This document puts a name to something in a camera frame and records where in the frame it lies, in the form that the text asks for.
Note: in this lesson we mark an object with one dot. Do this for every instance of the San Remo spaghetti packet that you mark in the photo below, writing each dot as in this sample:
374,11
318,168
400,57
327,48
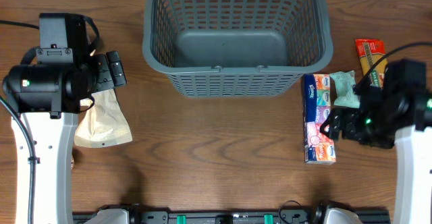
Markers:
369,52

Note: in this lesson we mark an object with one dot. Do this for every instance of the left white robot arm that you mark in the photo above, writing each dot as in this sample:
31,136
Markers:
43,95

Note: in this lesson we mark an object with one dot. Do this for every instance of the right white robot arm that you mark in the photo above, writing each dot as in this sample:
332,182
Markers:
413,188

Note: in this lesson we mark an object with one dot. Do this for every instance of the grey plastic lattice basket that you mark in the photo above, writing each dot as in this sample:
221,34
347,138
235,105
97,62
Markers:
215,48

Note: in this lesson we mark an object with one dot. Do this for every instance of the plain kraft paper pouch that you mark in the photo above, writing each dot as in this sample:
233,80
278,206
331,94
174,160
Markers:
104,123

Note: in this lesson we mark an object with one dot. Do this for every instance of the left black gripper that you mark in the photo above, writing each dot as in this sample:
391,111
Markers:
105,79

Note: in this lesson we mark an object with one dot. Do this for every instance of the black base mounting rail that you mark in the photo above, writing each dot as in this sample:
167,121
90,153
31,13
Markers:
289,212

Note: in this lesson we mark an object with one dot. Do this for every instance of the Kleenex tissue multipack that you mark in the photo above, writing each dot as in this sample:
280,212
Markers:
316,92

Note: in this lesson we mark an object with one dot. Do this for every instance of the mint green wipes packet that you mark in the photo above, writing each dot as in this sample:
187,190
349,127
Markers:
344,87

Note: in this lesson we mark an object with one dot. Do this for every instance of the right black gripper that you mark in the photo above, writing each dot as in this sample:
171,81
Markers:
347,128

